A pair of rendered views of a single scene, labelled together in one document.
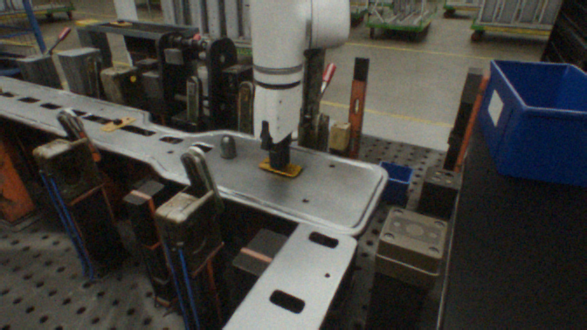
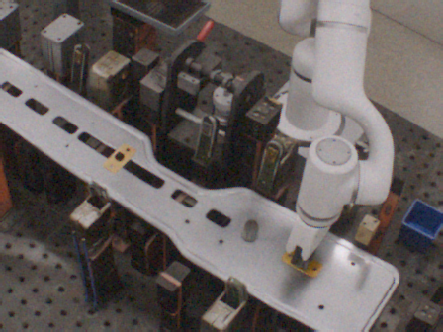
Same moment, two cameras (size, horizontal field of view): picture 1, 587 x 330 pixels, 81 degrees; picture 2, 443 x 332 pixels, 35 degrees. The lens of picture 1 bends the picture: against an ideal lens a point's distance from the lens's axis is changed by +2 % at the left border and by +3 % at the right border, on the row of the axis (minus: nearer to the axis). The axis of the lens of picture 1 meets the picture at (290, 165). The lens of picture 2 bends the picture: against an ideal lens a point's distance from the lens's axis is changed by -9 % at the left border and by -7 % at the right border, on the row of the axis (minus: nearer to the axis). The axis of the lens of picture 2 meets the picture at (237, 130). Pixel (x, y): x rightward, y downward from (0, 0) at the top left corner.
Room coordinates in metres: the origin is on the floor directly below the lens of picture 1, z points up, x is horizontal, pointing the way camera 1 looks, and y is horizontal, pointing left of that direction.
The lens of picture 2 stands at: (-0.25, 0.16, 2.25)
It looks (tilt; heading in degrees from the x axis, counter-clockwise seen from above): 47 degrees down; 1
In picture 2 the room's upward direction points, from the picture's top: 7 degrees clockwise
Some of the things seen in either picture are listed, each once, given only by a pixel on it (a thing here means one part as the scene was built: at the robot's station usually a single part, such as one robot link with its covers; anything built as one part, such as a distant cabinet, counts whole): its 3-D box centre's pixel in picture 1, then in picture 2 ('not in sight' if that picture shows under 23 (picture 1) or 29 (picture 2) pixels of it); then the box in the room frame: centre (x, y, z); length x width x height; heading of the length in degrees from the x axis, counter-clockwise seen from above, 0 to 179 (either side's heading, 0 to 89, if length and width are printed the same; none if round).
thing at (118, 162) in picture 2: (117, 122); (119, 156); (0.79, 0.44, 1.01); 0.08 x 0.04 x 0.01; 153
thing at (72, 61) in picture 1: (99, 113); (67, 86); (1.09, 0.65, 0.90); 0.13 x 0.10 x 0.41; 153
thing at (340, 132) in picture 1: (334, 193); (351, 270); (0.65, -0.11, 0.88); 0.04 x 0.04 x 0.36; 63
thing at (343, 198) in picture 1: (110, 125); (111, 157); (0.79, 0.46, 1.00); 1.38 x 0.22 x 0.02; 63
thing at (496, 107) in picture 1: (539, 113); not in sight; (0.63, -0.49, 1.10); 0.30 x 0.17 x 0.13; 163
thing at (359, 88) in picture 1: (350, 166); (372, 248); (0.67, -0.14, 0.95); 0.03 x 0.01 x 0.50; 63
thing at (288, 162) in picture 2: not in sight; (272, 199); (0.83, 0.09, 0.88); 0.11 x 0.09 x 0.37; 153
